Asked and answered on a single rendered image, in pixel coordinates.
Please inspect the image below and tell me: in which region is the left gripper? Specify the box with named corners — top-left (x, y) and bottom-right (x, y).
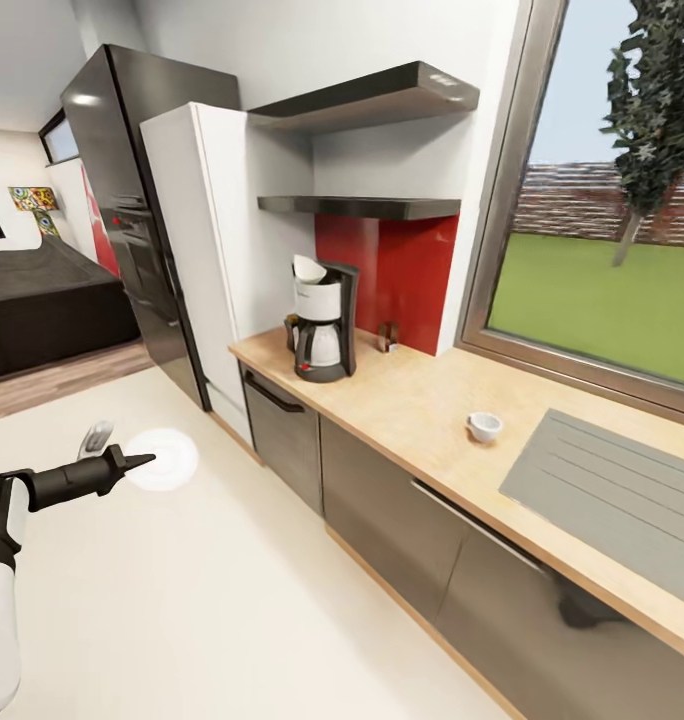
top-left (60, 444), bottom-right (157, 501)

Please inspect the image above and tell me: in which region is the coffee cup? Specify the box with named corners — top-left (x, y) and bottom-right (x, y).
top-left (466, 412), bottom-right (502, 443)

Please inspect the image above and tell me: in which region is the paper coffee filter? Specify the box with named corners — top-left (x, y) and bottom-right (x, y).
top-left (293, 255), bottom-right (326, 285)

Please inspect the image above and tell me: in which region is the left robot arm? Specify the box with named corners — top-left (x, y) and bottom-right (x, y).
top-left (0, 421), bottom-right (157, 711)

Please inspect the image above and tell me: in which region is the saucer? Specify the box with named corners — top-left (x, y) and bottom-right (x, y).
top-left (123, 428), bottom-right (198, 493)

